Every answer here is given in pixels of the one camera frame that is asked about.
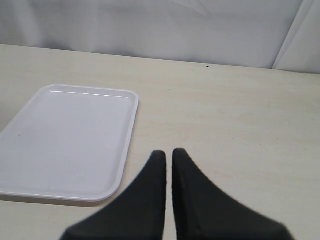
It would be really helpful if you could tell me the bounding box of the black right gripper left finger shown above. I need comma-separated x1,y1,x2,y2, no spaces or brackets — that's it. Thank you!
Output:
61,150,167,240

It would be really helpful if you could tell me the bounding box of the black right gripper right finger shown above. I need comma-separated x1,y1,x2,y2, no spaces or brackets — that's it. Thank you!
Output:
171,148,294,240

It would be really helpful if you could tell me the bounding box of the white rectangular plastic tray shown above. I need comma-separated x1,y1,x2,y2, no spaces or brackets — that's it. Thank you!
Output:
0,84,139,202

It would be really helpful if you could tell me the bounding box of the white backdrop curtain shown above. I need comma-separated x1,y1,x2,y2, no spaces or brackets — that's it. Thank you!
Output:
0,0,320,73

